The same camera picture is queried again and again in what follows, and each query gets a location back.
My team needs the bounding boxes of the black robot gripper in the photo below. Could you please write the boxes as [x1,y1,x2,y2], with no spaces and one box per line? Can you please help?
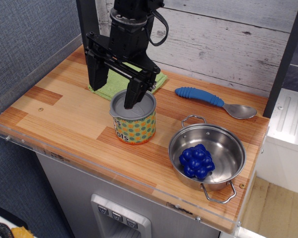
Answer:
[86,9,160,109]

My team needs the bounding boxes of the blue plastic grapes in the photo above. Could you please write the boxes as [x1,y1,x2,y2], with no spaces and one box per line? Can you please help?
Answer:
[179,144,215,179]

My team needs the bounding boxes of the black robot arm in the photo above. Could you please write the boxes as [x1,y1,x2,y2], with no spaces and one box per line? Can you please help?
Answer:
[85,0,168,109]

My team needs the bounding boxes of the green rag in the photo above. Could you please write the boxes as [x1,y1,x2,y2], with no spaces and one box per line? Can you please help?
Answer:
[87,69,167,101]

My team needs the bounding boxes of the dotted toy can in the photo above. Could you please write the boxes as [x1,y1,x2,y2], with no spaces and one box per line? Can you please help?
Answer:
[109,90,156,145]

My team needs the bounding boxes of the small steel pot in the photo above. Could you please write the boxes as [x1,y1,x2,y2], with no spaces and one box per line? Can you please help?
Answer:
[168,121,246,204]

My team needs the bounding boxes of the grey toy fridge cabinet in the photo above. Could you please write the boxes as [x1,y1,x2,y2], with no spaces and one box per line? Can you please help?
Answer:
[37,154,220,238]

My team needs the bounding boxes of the silver dispenser panel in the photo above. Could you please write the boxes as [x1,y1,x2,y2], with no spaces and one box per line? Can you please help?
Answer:
[90,194,152,238]

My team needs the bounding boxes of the yellow object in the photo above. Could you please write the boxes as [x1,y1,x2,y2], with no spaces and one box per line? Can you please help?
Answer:
[11,227,34,238]

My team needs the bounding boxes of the black left post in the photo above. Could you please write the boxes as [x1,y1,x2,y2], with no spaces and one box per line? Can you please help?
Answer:
[76,0,99,55]

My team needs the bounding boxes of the black post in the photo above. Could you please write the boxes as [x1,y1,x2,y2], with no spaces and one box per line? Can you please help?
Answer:
[263,11,298,118]
[76,0,99,55]

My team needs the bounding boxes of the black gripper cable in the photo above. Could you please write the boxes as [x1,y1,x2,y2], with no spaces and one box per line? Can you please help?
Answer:
[145,9,169,47]

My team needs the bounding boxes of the blue handled metal spoon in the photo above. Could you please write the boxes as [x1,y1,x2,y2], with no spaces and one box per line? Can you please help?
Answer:
[175,87,257,119]

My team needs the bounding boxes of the black right post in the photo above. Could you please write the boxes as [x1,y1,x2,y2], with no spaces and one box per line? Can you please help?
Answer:
[263,11,298,118]

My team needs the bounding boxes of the black corrugated hose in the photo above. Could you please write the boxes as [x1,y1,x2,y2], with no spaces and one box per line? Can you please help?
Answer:
[0,222,13,238]

